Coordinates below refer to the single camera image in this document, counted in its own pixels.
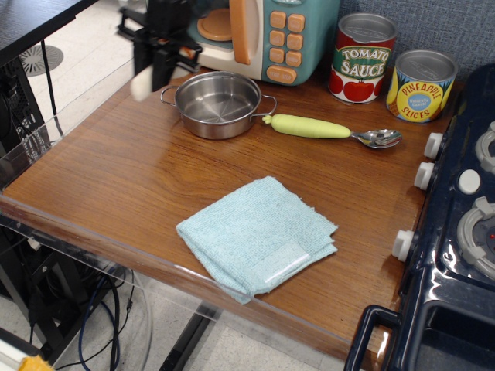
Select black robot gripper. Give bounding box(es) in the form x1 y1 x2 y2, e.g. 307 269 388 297
118 1 202 92

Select teal toy microwave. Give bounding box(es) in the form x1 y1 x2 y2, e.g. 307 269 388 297
188 0 340 86

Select small steel pot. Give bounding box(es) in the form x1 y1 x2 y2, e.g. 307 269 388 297
160 71 278 140

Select black desk at left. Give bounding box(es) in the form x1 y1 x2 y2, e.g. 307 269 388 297
1 0 95 66

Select tomato sauce can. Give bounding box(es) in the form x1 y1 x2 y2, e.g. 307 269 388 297
328 12 398 104

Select light blue folded cloth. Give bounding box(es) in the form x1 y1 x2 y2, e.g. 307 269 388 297
176 176 338 305

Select pineapple slices can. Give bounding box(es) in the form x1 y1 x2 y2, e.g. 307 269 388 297
386 49 458 123

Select white stove knob top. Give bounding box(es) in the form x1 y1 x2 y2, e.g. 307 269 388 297
424 132 443 160

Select white stove knob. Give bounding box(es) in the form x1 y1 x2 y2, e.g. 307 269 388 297
392 230 415 262
424 132 443 160
414 162 435 191

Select white stove knob middle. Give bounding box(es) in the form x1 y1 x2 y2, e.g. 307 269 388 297
414 162 435 191

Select black table leg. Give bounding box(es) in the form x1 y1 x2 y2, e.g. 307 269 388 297
159 314 212 371

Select white stove knob bottom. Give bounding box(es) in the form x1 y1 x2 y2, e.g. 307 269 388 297
392 230 415 262

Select yellow sponge at corner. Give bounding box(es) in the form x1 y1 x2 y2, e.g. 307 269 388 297
17 356 53 371

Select dark blue toy stove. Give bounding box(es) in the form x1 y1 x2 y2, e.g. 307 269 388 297
345 64 494 370

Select spoon with green carrot handle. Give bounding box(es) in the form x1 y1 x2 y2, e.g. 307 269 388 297
262 114 402 149

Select blue cable under table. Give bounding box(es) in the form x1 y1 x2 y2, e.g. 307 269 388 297
78 276 121 371

